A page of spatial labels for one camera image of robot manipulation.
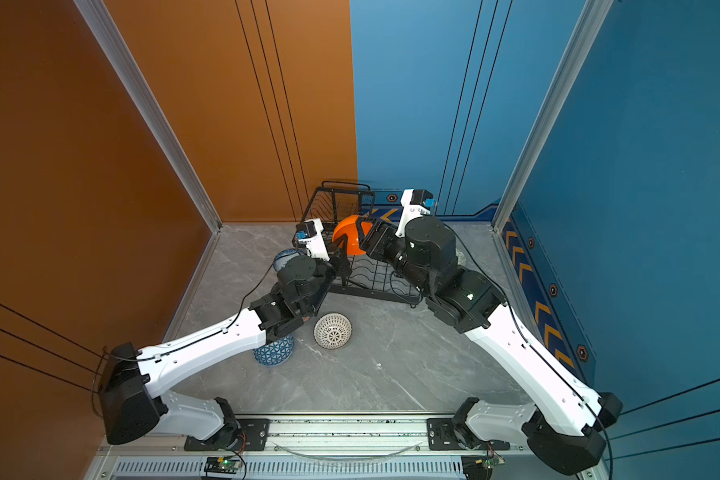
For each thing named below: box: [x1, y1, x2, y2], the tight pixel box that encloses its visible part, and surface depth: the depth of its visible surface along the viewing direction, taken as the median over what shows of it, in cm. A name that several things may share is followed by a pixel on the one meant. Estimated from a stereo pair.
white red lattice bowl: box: [313, 312, 353, 350], surface depth 91 cm
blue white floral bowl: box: [273, 248, 307, 271], surface depth 108 cm
